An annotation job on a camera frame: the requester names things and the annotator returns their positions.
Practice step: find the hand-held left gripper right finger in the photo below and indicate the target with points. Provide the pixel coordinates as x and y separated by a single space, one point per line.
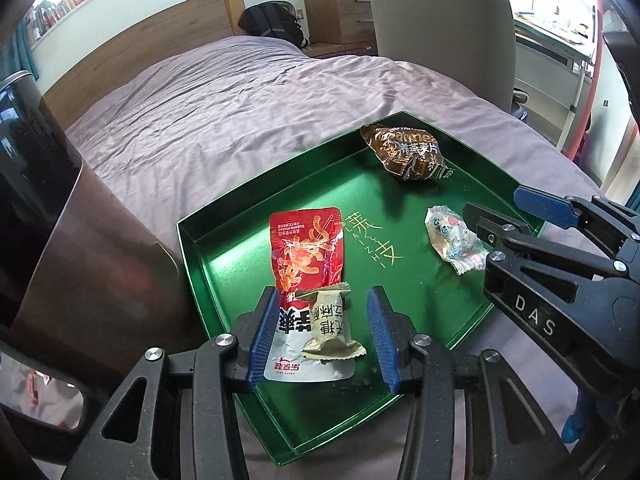
382 345

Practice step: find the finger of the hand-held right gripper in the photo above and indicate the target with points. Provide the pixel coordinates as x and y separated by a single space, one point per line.
545 205
492 227

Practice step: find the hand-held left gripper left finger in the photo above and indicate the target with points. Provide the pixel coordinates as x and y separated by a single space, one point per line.
262 340

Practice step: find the clear candy wrapper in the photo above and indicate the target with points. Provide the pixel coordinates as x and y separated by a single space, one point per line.
452 237

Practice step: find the olive green snack packet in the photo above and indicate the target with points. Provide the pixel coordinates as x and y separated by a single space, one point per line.
327 330

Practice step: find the green tray box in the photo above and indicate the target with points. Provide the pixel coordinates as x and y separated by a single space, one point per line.
410 220

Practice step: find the long red snack packet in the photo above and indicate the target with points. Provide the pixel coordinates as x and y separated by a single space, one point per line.
305 250

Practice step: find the brown oatmeal packet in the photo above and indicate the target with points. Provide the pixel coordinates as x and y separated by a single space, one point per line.
405 152

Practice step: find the person's right hand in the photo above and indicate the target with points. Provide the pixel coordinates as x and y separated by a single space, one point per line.
580 420

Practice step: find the white desk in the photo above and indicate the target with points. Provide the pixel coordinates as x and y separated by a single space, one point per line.
550 45

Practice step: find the beige office chair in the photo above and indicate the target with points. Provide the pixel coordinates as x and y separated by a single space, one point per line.
440 35

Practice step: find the bed with purple sheet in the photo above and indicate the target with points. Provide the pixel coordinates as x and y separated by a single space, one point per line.
250 110

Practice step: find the wooden nightstand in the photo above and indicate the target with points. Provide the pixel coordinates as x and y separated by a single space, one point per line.
340 15

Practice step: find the black backpack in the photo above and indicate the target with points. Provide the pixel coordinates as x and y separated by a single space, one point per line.
270 20

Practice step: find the wooden headboard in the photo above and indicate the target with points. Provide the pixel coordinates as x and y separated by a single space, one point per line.
150 45

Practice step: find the teal curtain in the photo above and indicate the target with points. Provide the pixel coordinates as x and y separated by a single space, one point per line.
25 45

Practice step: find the row of books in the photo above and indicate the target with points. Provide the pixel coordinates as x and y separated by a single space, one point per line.
75 0

